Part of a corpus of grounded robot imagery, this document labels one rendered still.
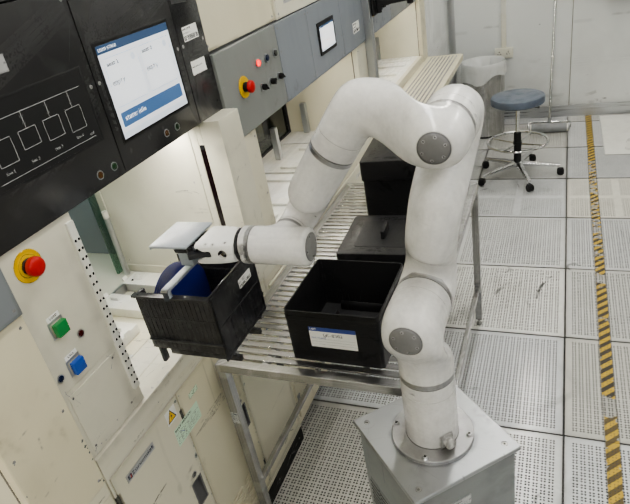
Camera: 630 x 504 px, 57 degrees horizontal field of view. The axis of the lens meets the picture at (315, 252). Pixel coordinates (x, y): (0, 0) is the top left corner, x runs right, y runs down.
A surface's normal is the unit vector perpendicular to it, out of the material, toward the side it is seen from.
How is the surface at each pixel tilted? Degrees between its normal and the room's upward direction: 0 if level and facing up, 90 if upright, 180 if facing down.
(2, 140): 90
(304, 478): 0
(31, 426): 90
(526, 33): 90
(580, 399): 0
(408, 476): 0
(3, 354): 90
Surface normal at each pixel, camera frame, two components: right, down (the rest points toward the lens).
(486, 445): -0.17, -0.86
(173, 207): -0.35, 0.51
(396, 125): -0.87, 0.02
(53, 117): 0.92, 0.04
